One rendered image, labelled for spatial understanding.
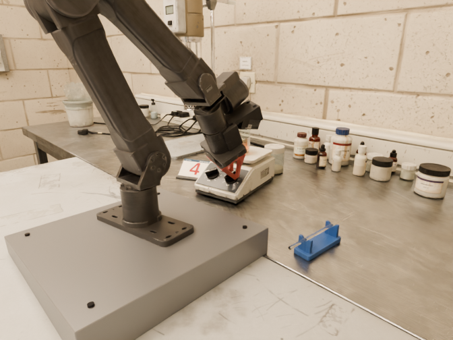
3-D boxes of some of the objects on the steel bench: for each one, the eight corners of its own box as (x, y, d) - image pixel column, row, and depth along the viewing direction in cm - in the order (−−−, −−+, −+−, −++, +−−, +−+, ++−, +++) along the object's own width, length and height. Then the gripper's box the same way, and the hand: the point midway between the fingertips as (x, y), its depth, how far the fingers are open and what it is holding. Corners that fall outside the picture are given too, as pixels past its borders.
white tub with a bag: (63, 124, 163) (55, 81, 156) (92, 121, 172) (85, 79, 165) (70, 129, 153) (63, 82, 146) (100, 125, 161) (95, 81, 154)
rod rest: (308, 262, 55) (310, 243, 53) (292, 253, 57) (294, 235, 56) (341, 241, 61) (343, 224, 59) (325, 234, 63) (327, 218, 62)
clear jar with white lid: (279, 167, 100) (280, 142, 98) (286, 174, 95) (288, 148, 92) (260, 168, 99) (261, 144, 97) (266, 175, 94) (267, 149, 91)
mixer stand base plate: (175, 159, 108) (174, 156, 108) (143, 148, 122) (143, 145, 121) (236, 143, 128) (236, 140, 128) (203, 135, 141) (203, 132, 141)
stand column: (214, 139, 131) (211, -66, 107) (209, 137, 133) (205, -64, 109) (218, 137, 132) (217, -64, 109) (214, 137, 134) (211, -62, 111)
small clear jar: (416, 181, 90) (420, 166, 88) (403, 181, 90) (406, 166, 88) (409, 175, 93) (412, 162, 92) (396, 176, 93) (399, 162, 92)
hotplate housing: (236, 206, 75) (237, 173, 72) (193, 193, 82) (192, 163, 79) (278, 177, 92) (280, 150, 90) (239, 168, 99) (239, 144, 96)
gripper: (189, 125, 70) (212, 173, 80) (213, 144, 63) (234, 194, 73) (215, 108, 71) (233, 158, 82) (240, 126, 64) (257, 177, 75)
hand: (232, 173), depth 77 cm, fingers closed
